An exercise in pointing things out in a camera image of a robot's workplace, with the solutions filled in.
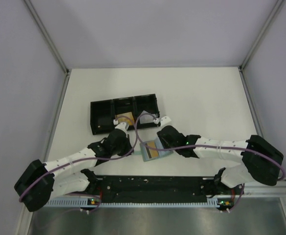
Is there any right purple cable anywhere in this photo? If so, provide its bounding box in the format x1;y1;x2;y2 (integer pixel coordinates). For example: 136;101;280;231
132;113;286;212

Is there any gold credit cards stack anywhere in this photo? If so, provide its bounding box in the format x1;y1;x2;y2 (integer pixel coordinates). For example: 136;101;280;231
115;112;135;125

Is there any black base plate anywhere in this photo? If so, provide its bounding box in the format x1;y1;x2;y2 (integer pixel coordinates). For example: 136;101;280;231
95;176;217;204

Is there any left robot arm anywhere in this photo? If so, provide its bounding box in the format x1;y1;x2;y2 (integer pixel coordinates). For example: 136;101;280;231
14;129;135;212

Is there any white slotted cable duct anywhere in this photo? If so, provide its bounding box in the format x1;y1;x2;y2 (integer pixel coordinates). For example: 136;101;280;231
44;197;220;208

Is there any white credit cards stack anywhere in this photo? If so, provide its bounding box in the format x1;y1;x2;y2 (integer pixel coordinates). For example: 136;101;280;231
139;110;157;124

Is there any purple cable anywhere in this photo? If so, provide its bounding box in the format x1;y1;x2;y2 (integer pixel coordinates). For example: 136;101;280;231
18;117;140;212
132;113;286;212

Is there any aluminium frame rail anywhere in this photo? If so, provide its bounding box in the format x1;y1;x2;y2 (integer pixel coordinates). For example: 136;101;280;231
244;179;286;197

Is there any left aluminium corner post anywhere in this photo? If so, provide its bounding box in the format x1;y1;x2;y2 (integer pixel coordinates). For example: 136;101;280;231
23;0;69;74

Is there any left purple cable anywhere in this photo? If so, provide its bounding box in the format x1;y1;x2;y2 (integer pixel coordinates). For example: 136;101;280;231
18;117;140;212

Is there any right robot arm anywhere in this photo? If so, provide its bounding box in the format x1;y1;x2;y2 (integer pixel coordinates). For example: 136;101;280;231
157;125;284;194

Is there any aluminium corner post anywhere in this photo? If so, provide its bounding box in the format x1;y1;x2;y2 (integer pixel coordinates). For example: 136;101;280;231
239;0;286;72
23;0;69;74

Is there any green card holder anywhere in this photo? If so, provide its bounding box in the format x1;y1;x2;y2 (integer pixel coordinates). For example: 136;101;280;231
134;138;174;162

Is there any right aluminium corner post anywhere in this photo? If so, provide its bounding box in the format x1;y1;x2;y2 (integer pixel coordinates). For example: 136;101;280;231
239;0;286;72

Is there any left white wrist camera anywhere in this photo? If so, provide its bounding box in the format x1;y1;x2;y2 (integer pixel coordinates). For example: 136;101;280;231
113;119;129;134

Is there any black three-compartment tray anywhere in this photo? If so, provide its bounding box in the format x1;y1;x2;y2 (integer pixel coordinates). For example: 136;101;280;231
90;94;160;135

